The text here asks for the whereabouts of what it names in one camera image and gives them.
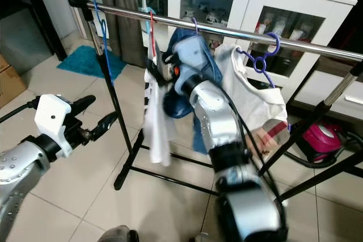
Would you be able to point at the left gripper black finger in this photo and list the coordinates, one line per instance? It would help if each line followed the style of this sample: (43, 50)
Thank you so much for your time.
(105, 125)
(84, 103)

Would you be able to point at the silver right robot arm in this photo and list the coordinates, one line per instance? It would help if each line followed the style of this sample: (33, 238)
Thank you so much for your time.
(215, 117)

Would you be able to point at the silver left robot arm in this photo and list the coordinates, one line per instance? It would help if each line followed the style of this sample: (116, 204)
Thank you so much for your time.
(22, 179)

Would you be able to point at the red hanger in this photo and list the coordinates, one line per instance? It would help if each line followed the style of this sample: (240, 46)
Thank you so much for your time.
(152, 26)

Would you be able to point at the thin lilac hanger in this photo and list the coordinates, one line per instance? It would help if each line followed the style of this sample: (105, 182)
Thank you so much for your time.
(195, 24)

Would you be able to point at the thin blue hanger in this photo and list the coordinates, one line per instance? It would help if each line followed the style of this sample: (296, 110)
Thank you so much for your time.
(103, 43)

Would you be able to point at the purple plastic hanger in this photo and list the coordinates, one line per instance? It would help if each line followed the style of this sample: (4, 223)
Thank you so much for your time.
(278, 42)

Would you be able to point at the teal floor mat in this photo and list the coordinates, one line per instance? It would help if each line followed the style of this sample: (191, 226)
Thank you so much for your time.
(85, 60)

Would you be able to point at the blue denim garment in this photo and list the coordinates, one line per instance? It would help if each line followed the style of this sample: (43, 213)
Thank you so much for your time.
(212, 63)

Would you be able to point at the white t-shirt black print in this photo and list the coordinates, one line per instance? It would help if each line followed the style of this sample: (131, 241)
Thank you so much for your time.
(156, 123)

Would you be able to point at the chrome and black clothes rack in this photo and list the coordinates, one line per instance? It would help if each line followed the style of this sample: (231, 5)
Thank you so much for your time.
(227, 31)

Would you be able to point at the printed cardboard box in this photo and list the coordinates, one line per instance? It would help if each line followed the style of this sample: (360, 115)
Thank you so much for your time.
(11, 86)

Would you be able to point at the brown curtain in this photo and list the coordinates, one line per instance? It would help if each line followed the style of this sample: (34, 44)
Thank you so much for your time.
(122, 4)

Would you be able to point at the white t-shirt colour print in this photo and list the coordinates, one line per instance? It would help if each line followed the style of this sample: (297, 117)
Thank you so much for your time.
(252, 94)

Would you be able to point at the grey robot left foot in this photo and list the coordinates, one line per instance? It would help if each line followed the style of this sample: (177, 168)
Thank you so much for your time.
(118, 234)

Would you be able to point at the pink vacuum cleaner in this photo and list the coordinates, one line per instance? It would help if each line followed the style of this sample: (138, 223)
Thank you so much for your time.
(320, 140)

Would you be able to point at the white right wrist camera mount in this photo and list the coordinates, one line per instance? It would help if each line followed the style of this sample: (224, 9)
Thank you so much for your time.
(190, 52)

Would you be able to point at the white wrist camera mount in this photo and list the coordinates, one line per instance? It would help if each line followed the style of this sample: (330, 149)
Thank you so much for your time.
(190, 52)
(51, 117)

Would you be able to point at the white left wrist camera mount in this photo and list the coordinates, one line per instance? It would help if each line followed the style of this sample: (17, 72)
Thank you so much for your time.
(51, 117)

